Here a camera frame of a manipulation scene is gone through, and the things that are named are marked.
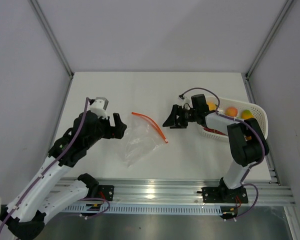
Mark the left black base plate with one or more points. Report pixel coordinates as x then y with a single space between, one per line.
105 192

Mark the mango yellow green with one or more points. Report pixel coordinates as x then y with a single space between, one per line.
246 114

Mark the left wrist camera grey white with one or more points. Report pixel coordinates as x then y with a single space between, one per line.
99 103

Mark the clear zip bag orange zipper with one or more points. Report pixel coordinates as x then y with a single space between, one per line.
142 138

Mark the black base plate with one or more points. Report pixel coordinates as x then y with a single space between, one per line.
105 192
223 195

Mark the white perforated plastic basket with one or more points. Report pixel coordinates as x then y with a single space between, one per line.
258 112

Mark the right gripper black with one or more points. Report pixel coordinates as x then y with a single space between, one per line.
172 122

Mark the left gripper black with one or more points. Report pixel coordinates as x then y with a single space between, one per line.
117 131

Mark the aluminium frame post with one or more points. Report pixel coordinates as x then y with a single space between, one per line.
270 36
45 25

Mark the right aluminium frame post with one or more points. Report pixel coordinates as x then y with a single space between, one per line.
270 36

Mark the left aluminium frame post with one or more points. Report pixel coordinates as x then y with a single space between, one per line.
45 25

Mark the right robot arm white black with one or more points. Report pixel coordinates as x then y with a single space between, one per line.
247 143

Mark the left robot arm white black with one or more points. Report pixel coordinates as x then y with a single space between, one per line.
27 215

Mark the yellow orange fruit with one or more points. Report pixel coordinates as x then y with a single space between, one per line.
212 106

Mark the slotted white cable duct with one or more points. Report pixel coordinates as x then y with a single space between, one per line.
146 209

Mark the peach orange red fruit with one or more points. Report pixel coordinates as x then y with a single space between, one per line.
231 112

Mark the red grape bunch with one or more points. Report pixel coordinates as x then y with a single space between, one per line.
209 131

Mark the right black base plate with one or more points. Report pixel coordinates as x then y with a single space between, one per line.
223 195

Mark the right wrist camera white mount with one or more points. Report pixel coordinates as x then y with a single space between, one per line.
185 101

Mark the aluminium mounting rail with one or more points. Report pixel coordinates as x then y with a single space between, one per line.
184 192

